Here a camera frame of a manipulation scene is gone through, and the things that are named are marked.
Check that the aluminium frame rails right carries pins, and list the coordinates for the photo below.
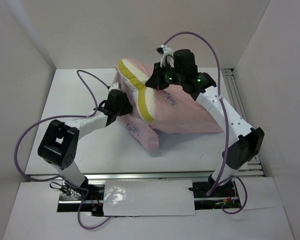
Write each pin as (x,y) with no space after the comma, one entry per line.
(254,165)

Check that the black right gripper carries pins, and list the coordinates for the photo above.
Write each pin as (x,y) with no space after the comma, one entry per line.
(155,81)

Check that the cream quilted pillow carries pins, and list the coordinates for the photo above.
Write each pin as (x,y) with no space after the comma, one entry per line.
(132,75)

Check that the pink printed pillowcase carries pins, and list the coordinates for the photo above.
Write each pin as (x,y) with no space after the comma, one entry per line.
(175,113)

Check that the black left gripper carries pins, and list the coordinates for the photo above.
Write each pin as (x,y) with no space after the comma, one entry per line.
(127,106)

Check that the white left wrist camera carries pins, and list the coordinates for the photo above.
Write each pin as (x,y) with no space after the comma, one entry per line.
(114,87)

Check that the white cover sheet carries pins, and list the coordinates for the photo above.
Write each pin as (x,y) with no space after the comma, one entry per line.
(148,198)

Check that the aluminium front rail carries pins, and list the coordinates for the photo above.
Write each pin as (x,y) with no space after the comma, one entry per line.
(226,196)

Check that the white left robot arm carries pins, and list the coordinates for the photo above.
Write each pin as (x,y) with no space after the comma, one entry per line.
(58,146)

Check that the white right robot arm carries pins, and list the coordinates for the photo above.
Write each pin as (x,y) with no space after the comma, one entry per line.
(242,140)

